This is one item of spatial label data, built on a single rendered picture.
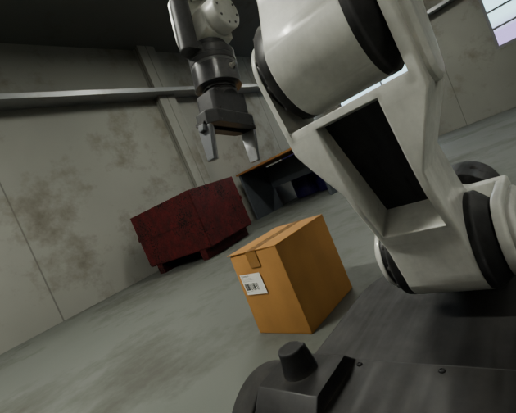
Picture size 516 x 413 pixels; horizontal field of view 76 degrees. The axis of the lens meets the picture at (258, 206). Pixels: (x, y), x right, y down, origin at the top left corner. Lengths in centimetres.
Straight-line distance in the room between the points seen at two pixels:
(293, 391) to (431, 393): 17
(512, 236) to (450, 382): 20
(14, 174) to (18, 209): 38
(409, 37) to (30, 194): 414
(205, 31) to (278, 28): 26
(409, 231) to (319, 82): 23
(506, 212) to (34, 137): 442
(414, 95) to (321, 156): 13
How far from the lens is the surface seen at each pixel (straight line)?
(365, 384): 50
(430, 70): 40
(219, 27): 66
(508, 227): 53
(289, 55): 41
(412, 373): 49
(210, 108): 60
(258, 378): 59
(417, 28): 40
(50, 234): 424
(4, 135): 451
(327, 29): 39
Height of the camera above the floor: 47
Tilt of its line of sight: 3 degrees down
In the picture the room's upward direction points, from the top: 23 degrees counter-clockwise
